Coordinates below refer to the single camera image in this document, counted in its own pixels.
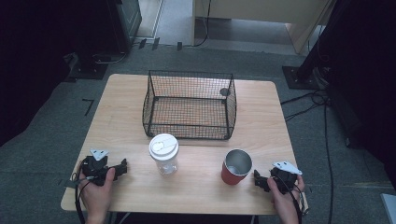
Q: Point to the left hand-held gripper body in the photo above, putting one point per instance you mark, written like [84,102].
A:
[95,168]

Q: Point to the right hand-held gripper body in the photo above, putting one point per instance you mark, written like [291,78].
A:
[285,177]

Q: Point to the red cup with steel inside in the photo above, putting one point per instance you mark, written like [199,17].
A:
[236,169]

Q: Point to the white lidded paper cup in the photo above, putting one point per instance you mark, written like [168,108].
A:
[164,154]

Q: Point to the person's right hand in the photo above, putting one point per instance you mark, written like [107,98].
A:
[285,205]

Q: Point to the person's left hand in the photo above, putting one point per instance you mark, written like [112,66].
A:
[97,196]

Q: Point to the grey tape patch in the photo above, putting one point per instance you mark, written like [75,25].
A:
[67,183]

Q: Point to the dark round disc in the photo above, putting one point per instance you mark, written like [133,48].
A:
[224,91]

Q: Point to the black stand with base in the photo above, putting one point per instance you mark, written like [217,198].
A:
[306,74]

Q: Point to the white flat object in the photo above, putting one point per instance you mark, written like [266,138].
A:
[389,208]

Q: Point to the short black tape strip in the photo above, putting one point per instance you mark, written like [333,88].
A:
[142,43]
[156,43]
[179,46]

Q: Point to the black cabinet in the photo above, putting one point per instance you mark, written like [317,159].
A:
[126,21]

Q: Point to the black stand base plate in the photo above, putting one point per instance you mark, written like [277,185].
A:
[88,70]

